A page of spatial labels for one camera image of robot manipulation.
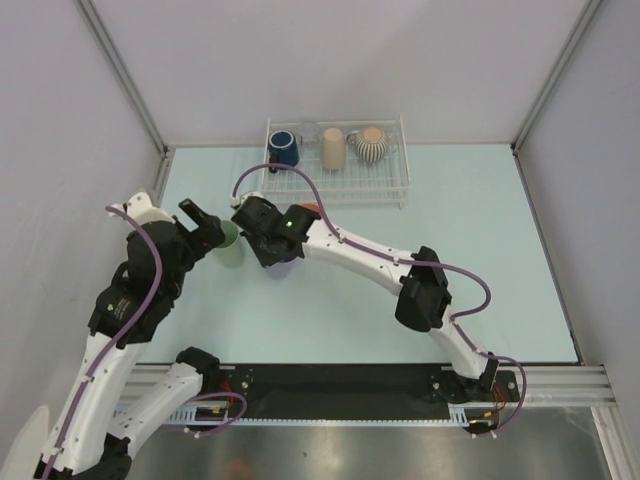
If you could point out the white wire dish rack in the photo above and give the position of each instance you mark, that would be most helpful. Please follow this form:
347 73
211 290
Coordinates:
360 162

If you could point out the striped mug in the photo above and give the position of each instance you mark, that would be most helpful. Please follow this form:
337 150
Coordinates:
371 144

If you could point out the large purple cup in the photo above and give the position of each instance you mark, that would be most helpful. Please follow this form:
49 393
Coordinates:
281 270

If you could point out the clear glass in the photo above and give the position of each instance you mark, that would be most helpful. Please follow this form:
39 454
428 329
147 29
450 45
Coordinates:
309 134

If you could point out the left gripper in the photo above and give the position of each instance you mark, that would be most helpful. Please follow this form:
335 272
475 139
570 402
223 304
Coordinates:
207 236

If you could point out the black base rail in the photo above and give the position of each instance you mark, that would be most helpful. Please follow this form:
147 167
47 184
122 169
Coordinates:
360 392

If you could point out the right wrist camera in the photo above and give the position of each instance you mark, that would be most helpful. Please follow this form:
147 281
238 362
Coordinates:
236 200

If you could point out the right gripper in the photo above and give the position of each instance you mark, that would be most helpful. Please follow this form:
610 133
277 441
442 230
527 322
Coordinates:
265 259

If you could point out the dark blue mug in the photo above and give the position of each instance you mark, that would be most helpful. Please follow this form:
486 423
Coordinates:
283 149

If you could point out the pink cup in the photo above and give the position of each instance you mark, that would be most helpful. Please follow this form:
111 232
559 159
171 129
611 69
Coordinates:
311 206

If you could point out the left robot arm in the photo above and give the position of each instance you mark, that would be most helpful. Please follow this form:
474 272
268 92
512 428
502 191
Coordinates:
87 441

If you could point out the beige cup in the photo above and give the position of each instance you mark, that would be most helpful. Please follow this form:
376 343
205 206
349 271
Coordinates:
333 149

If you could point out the green cup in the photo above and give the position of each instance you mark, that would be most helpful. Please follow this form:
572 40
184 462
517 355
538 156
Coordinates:
230 253

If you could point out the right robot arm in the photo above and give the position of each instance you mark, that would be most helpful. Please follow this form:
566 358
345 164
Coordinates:
418 280

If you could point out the white slotted cable duct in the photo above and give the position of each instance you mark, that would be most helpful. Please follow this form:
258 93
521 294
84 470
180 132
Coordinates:
208 413

